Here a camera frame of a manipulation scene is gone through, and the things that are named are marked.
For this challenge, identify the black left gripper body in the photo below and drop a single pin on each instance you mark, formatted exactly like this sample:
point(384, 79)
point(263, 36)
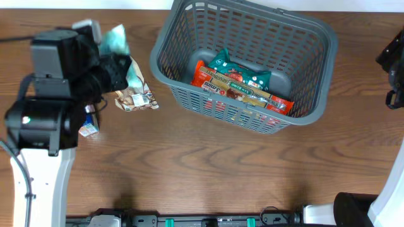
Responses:
point(93, 93)

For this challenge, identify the orange yellow spaghetti packet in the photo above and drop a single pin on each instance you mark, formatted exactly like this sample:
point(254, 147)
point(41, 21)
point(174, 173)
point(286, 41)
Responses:
point(218, 83)

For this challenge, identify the teal small snack packet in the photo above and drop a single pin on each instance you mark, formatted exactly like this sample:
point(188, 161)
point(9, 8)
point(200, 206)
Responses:
point(114, 42)

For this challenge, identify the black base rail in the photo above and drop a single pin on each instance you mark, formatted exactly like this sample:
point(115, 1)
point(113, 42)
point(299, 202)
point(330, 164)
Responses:
point(117, 217)

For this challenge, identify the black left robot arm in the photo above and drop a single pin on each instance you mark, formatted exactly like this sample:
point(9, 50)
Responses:
point(43, 124)

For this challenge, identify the blue carton box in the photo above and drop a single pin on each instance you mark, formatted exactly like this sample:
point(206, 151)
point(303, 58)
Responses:
point(90, 126)

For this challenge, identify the green Nescafe coffee bag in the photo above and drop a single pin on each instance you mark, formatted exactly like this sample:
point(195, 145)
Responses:
point(222, 64)

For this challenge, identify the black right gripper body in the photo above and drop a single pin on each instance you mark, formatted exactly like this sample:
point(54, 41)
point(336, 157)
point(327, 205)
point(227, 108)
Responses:
point(394, 69)

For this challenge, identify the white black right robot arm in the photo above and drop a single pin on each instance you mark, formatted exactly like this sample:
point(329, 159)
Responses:
point(385, 209)

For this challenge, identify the beige brown snack pouch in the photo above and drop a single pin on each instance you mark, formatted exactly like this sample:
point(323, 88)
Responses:
point(138, 95)

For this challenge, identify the grey plastic lattice basket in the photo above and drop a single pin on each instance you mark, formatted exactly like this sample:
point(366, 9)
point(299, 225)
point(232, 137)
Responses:
point(299, 51)

